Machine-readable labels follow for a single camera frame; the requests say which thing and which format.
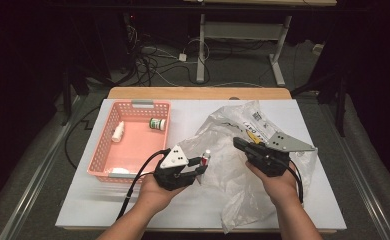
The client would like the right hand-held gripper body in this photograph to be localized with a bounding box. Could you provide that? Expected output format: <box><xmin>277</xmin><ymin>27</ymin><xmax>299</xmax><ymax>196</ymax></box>
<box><xmin>244</xmin><ymin>131</ymin><xmax>317</xmax><ymax>178</ymax></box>

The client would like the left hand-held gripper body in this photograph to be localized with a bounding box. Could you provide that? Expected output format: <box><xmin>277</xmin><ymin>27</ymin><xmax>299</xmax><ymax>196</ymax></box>
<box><xmin>153</xmin><ymin>144</ymin><xmax>198</xmax><ymax>192</ymax></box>

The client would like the clear smiley plastic bag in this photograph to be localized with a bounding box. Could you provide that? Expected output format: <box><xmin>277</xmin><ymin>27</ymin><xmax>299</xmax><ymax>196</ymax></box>
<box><xmin>176</xmin><ymin>100</ymin><xmax>319</xmax><ymax>234</ymax></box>

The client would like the pink plastic basket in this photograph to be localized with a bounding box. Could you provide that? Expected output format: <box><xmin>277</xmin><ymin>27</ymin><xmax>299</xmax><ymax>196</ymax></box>
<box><xmin>86</xmin><ymin>99</ymin><xmax>172</xmax><ymax>185</ymax></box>

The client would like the small green white bottle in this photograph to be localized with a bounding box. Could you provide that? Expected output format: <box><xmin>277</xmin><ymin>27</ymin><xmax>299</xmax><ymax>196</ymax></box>
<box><xmin>149</xmin><ymin>117</ymin><xmax>167</xmax><ymax>131</ymax></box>

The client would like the white dropper bottle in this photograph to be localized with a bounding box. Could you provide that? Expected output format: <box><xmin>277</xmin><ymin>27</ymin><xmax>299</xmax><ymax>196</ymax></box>
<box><xmin>111</xmin><ymin>120</ymin><xmax>126</xmax><ymax>143</ymax></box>

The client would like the person's left hand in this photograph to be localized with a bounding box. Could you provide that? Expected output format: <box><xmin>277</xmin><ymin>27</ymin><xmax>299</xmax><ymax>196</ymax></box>
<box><xmin>134</xmin><ymin>172</ymin><xmax>188</xmax><ymax>217</ymax></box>

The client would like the person's right hand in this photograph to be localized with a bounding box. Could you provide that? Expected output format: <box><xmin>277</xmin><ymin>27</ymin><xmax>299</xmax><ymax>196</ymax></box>
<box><xmin>245</xmin><ymin>161</ymin><xmax>301</xmax><ymax>208</ymax></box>

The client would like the white table board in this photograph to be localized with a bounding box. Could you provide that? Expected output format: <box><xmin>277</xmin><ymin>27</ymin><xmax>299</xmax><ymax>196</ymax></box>
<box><xmin>55</xmin><ymin>98</ymin><xmax>347</xmax><ymax>232</ymax></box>

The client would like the black stand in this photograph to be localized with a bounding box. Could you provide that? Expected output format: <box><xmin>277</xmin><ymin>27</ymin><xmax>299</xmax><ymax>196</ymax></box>
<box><xmin>60</xmin><ymin>66</ymin><xmax>87</xmax><ymax>127</ymax></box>
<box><xmin>291</xmin><ymin>64</ymin><xmax>348</xmax><ymax>138</ymax></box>

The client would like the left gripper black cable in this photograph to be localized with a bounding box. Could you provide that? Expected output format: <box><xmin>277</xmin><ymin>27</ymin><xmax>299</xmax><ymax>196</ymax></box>
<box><xmin>115</xmin><ymin>148</ymin><xmax>173</xmax><ymax>222</ymax></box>

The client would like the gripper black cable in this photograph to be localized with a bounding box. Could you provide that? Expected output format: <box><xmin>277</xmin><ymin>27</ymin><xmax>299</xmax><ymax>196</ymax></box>
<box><xmin>115</xmin><ymin>148</ymin><xmax>173</xmax><ymax>222</ymax></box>
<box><xmin>284</xmin><ymin>159</ymin><xmax>305</xmax><ymax>205</ymax></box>

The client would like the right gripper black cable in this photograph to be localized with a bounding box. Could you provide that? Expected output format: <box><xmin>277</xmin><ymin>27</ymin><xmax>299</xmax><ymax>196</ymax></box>
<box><xmin>284</xmin><ymin>159</ymin><xmax>305</xmax><ymax>205</ymax></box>

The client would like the metal floor rail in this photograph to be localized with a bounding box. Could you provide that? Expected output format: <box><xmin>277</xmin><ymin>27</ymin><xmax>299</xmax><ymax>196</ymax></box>
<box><xmin>319</xmin><ymin>103</ymin><xmax>390</xmax><ymax>240</ymax></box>
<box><xmin>0</xmin><ymin>95</ymin><xmax>85</xmax><ymax>240</ymax></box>

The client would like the tangle of floor cables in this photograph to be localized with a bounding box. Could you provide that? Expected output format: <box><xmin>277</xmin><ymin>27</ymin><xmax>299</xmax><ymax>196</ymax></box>
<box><xmin>122</xmin><ymin>13</ymin><xmax>217</xmax><ymax>88</ymax></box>

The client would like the black floor cable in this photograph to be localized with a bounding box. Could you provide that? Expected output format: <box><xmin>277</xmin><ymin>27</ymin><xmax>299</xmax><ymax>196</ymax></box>
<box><xmin>63</xmin><ymin>105</ymin><xmax>101</xmax><ymax>170</ymax></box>

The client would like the white metal desk frame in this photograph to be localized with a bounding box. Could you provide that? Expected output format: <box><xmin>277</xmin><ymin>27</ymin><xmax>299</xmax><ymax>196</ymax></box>
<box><xmin>182</xmin><ymin>0</ymin><xmax>338</xmax><ymax>88</ymax></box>

